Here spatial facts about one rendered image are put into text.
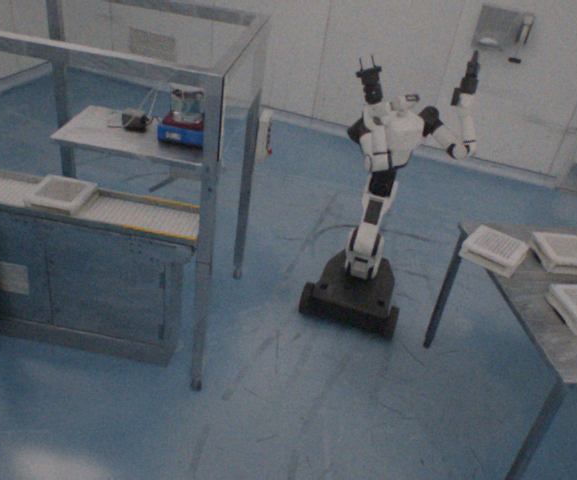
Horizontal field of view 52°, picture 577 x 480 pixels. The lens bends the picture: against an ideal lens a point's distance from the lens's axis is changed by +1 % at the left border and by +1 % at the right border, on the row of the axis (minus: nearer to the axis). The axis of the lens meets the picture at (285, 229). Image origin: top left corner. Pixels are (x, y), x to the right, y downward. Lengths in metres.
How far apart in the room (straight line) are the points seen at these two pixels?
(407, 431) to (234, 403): 0.88
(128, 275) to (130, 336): 0.39
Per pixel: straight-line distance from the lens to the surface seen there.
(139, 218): 2.82
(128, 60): 2.29
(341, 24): 5.92
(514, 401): 3.59
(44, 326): 3.35
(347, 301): 3.51
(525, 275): 2.94
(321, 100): 6.14
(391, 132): 3.16
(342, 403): 3.20
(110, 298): 3.05
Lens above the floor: 2.35
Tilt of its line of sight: 32 degrees down
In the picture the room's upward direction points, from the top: 9 degrees clockwise
